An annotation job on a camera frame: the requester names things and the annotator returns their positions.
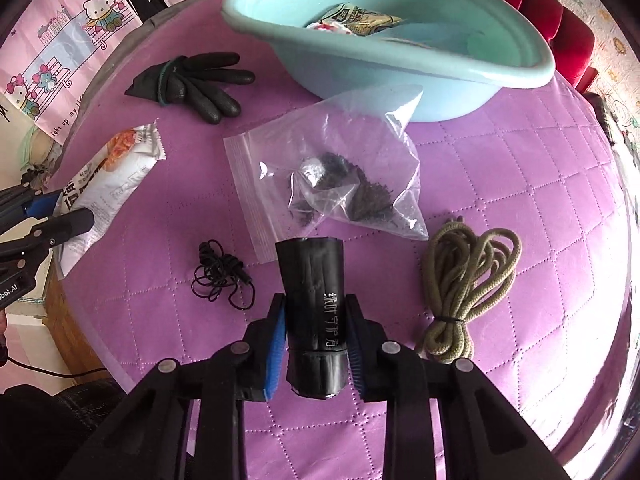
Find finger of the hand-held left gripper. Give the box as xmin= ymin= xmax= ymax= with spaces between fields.
xmin=0 ymin=182 xmax=63 ymax=226
xmin=0 ymin=210 xmax=96 ymax=273

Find red tufted sofa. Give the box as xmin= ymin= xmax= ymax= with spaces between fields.
xmin=425 ymin=0 xmax=598 ymax=93

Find purple quilted table cover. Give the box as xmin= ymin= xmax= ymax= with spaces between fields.
xmin=60 ymin=0 xmax=636 ymax=480

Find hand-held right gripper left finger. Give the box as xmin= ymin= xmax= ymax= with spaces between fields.
xmin=60 ymin=294 xmax=288 ymax=480

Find white snack packet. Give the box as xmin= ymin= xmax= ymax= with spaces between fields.
xmin=52 ymin=122 xmax=167 ymax=279

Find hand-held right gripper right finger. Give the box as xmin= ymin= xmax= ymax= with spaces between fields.
xmin=346 ymin=294 xmax=571 ymax=480

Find beige snack packet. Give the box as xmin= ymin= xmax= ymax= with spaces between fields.
xmin=327 ymin=2 xmax=405 ymax=38

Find clear zip bag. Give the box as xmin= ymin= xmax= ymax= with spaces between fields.
xmin=223 ymin=85 xmax=430 ymax=263

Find thin black cord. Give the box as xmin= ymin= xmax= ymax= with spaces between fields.
xmin=191 ymin=241 xmax=257 ymax=310

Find white plastic bag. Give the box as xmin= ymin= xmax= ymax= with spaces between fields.
xmin=305 ymin=17 xmax=353 ymax=36

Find black cable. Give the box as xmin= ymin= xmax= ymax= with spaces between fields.
xmin=4 ymin=356 xmax=109 ymax=379

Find black glove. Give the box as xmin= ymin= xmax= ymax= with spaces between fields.
xmin=125 ymin=52 xmax=256 ymax=126

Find teal plastic basin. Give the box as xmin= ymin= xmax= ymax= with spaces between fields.
xmin=221 ymin=0 xmax=557 ymax=123

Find olive rope bundle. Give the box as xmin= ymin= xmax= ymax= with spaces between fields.
xmin=414 ymin=217 xmax=523 ymax=365

